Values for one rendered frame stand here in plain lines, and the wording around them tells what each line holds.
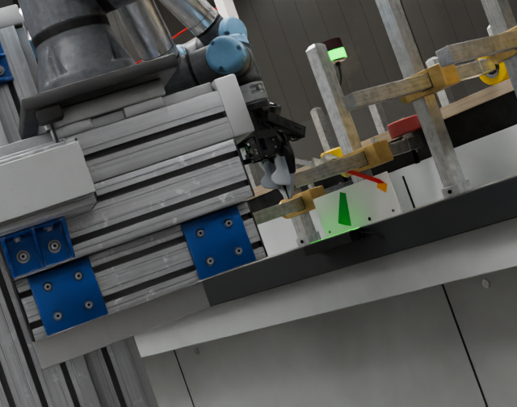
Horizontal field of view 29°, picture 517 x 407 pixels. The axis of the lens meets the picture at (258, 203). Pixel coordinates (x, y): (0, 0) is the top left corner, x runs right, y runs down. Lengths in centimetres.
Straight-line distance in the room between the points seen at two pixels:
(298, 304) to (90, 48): 134
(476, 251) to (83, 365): 96
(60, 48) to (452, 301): 139
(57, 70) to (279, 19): 770
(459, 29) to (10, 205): 860
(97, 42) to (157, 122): 14
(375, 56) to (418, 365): 679
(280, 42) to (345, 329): 640
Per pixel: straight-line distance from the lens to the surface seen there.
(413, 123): 241
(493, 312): 249
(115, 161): 142
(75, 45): 146
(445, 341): 261
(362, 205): 234
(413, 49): 220
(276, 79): 897
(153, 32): 200
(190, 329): 305
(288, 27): 913
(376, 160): 228
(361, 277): 244
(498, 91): 232
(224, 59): 201
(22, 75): 170
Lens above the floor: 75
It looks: 2 degrees up
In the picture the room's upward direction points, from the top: 20 degrees counter-clockwise
